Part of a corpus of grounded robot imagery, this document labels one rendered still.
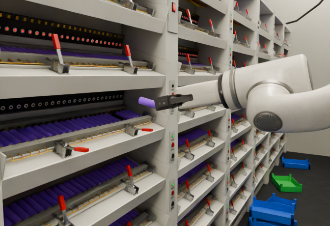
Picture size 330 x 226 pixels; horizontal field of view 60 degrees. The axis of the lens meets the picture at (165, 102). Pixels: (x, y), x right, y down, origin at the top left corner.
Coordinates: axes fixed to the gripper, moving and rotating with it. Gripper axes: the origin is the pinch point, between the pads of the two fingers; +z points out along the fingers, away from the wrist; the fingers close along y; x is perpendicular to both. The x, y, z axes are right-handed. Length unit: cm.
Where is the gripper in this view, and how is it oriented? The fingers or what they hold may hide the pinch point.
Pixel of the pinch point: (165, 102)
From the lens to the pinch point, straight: 68.8
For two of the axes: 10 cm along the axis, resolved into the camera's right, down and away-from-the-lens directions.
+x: 1.8, 9.8, -0.1
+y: -5.0, 0.8, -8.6
